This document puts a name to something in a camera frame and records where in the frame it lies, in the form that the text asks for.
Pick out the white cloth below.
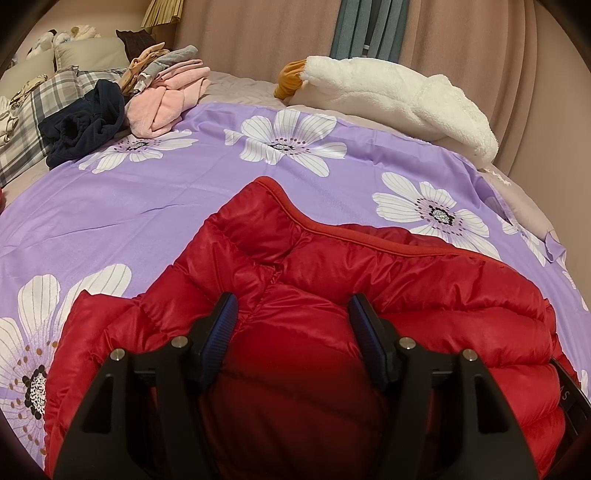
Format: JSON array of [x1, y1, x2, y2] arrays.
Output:
[[0, 108, 21, 146]]

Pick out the floral patterned small clothes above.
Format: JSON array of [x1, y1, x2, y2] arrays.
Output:
[[9, 78, 38, 109]]

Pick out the teal curtain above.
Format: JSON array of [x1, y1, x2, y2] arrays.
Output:
[[330, 0, 419, 63]]

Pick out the navy blue garment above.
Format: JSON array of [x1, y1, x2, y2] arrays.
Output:
[[38, 79, 127, 169]]

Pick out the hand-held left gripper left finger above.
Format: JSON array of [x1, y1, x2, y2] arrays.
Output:
[[54, 292, 239, 480]]

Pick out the pink fleece garment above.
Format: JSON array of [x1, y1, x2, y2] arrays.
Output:
[[127, 65, 212, 139]]

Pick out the purple floral blanket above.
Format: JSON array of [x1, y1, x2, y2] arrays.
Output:
[[0, 102, 591, 453]]

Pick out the pink curtain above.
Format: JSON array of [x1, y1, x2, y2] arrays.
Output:
[[397, 0, 555, 185], [173, 0, 342, 93]]

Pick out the beige pleated skirt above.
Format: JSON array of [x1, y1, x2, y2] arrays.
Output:
[[141, 0, 184, 28]]

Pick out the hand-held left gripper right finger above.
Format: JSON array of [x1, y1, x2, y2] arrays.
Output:
[[347, 294, 539, 480]]

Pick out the red puffer jacket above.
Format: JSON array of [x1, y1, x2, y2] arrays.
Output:
[[44, 176, 578, 480]]

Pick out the small beige headboard cushion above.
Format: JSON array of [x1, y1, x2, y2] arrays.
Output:
[[54, 37, 130, 72]]

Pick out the dark brown cloth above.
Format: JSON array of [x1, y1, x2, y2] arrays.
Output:
[[115, 29, 153, 61]]

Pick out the grey garment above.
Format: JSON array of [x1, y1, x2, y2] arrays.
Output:
[[139, 45, 199, 79]]

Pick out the orange beige garment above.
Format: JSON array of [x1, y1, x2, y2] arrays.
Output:
[[117, 42, 171, 95]]

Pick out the white goose plush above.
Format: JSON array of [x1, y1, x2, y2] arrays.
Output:
[[274, 55, 500, 169]]

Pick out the white plush toy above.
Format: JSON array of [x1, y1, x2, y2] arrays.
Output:
[[53, 25, 100, 44]]

